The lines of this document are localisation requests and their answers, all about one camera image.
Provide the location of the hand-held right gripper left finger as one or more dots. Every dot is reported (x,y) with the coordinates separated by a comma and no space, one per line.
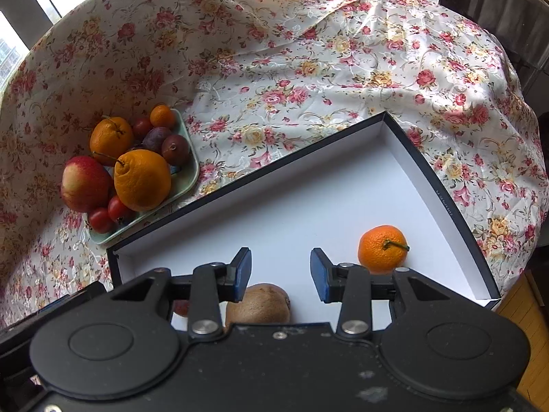
(242,274)

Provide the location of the red tomato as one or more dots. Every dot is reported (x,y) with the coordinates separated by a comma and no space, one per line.
(101,219)
(119,209)

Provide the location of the red apple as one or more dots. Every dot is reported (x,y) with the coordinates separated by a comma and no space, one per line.
(83,184)

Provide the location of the large orange with pointed top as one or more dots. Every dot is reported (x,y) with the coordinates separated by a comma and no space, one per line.
(141,180)

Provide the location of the brown kiwi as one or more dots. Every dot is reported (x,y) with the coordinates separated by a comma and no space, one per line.
(257,304)

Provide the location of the dark brown plum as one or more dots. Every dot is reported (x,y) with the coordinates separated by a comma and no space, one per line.
(176,149)

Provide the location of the pale green plate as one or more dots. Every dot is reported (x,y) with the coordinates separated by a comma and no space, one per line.
(185,184)

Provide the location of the dark armchair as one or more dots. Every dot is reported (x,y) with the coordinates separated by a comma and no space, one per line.
(502,4)

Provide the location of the round orange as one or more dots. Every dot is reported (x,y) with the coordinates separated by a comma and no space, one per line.
(109,139)

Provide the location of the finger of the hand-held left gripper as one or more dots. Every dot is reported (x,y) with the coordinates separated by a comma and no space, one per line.
(85,294)

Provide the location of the purple plum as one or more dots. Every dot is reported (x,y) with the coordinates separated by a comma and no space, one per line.
(154,138)

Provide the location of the floral cloth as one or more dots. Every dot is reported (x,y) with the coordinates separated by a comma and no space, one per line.
(321,73)

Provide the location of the black box with white inside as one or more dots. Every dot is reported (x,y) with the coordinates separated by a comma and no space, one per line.
(300,214)

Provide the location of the mandarin with stem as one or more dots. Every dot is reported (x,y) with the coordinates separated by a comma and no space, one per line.
(381,249)

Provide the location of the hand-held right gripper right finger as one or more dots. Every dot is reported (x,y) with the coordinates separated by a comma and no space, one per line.
(319,279)

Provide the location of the dark red plum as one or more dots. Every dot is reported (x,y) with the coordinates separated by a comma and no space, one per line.
(141,128)

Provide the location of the tiny mandarin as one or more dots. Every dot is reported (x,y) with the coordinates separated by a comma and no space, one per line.
(163,116)

